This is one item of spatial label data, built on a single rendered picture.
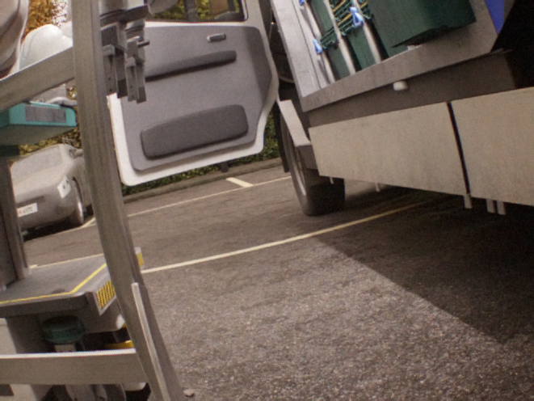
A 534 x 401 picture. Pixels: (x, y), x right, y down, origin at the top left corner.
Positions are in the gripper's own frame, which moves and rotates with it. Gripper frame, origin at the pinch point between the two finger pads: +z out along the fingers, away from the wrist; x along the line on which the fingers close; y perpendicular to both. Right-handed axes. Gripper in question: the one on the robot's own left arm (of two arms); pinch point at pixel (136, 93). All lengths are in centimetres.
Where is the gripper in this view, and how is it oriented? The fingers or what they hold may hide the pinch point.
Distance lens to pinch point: 177.5
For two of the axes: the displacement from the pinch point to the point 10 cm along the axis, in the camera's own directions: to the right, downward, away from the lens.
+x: 0.1, -0.7, 10.0
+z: 2.3, 9.7, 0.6
